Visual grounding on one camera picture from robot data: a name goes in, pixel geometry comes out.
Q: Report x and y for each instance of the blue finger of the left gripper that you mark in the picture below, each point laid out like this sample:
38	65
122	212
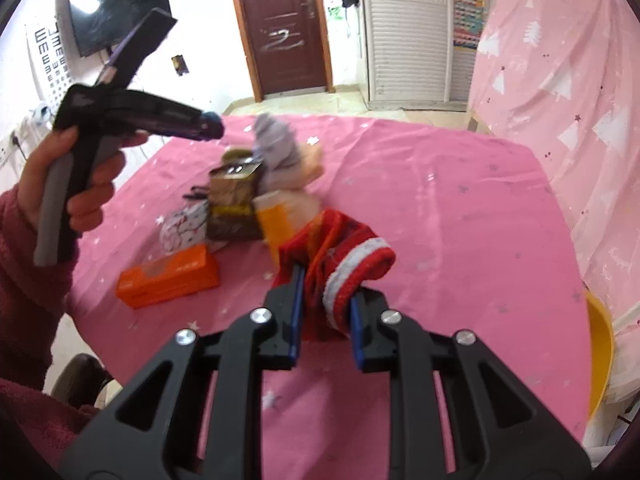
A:
211	126

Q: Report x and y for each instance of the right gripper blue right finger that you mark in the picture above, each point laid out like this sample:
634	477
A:
356	329

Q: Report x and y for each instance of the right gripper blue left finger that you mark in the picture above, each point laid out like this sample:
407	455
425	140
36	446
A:
296	318

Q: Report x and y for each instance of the red white knitted sock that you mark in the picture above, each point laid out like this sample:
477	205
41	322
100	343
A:
338	254

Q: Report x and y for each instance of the brown snack box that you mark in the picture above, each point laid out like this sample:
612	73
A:
232	188

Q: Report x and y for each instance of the Hello Kitty plastic bag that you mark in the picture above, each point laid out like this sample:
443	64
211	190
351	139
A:
183	229

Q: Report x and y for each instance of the person's left hand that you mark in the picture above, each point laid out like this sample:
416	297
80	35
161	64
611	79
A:
91	186

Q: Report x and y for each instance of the eye chart poster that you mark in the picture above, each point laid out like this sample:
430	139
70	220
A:
48	60

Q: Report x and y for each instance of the pink star tablecloth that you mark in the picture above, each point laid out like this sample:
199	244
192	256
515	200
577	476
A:
475	342

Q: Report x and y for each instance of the purple grey sock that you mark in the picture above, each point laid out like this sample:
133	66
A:
276	147

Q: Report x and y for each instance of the orange plastic cup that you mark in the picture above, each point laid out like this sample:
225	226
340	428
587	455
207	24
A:
272	216

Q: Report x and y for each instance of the orange tissue box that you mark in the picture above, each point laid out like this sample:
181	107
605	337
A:
181	274

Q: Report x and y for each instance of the dark red wooden door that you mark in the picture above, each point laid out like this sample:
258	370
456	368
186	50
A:
286	46

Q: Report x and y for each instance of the white louvered wardrobe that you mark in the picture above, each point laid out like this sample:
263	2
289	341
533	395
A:
410	61

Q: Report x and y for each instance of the yellow chair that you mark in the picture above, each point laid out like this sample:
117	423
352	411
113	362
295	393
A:
602	344

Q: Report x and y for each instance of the dark red fleece sleeve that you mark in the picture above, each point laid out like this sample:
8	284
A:
32	304

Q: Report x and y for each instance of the pink tree-print bed curtain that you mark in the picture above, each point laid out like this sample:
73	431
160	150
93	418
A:
562	78

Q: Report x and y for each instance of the black wall television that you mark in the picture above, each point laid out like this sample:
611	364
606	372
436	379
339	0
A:
98	24

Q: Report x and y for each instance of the colourful wall poster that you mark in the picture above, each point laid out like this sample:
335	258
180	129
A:
469	18

